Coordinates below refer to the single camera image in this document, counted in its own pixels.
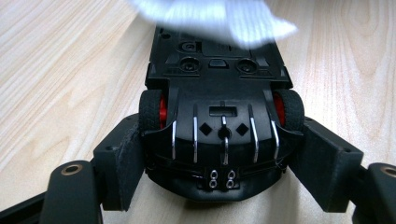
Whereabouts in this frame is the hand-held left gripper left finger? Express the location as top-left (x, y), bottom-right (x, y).
top-left (92, 113), bottom-right (148, 213)

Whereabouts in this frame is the blue toy car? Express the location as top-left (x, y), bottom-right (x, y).
top-left (138, 24), bottom-right (306, 203)

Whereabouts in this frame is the white wet wipe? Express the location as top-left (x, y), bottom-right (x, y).
top-left (129, 0), bottom-right (298, 49)

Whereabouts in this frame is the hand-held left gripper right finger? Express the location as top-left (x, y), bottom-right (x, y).
top-left (288, 116), bottom-right (365, 214)

